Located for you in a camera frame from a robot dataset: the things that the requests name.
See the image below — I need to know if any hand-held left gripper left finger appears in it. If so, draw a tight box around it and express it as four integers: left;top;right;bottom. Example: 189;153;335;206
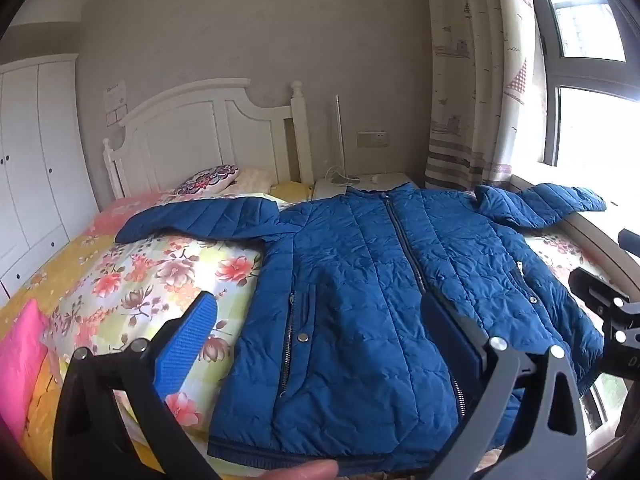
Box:
51;290;236;480

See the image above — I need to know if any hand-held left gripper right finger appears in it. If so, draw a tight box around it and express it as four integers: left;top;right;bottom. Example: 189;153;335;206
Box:
417;290;587;480

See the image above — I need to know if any blue quilted jacket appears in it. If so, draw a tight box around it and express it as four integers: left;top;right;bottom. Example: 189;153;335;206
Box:
115;182;608;463

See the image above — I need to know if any person's left hand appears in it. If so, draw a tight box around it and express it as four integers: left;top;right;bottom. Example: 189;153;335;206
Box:
260;459;342;480

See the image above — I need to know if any floral quilt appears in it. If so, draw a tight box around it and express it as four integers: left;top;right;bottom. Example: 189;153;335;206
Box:
42;195;593;436

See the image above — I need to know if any window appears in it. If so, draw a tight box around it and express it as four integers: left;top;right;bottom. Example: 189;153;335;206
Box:
525;0;640;183

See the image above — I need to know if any yellow pink patchwork bed sheet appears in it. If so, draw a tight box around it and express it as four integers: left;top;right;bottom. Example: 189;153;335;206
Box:
0;191;176;480

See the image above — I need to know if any purple patterned pillow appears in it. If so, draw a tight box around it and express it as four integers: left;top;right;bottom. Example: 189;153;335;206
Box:
174;164;242;196

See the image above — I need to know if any beige pillow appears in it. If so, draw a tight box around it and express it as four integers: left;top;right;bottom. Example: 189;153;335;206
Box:
227;166;279;196

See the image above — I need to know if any pink cloth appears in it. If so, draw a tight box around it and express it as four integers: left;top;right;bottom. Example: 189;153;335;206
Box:
0;299;49;442

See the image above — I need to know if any yellow pillow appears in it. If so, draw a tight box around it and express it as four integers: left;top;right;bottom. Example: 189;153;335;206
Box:
270;180;315;206

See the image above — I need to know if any white nightstand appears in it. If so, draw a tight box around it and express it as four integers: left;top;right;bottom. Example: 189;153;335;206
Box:
311;172;422;202

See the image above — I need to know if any white wooden bed headboard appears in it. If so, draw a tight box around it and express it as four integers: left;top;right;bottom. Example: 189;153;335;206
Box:
102;78;313;200

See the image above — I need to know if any printed curtain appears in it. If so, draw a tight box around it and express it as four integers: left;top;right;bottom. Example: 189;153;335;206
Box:
422;0;547;192

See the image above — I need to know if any white wardrobe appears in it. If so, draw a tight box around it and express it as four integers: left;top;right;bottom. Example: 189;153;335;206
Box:
0;54;99;302

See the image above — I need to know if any white pole lamp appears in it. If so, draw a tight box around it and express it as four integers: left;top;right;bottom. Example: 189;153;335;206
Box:
324;94;362;187

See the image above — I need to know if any wall paper sheet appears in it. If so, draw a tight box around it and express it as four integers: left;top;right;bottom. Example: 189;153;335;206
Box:
103;79;129;126

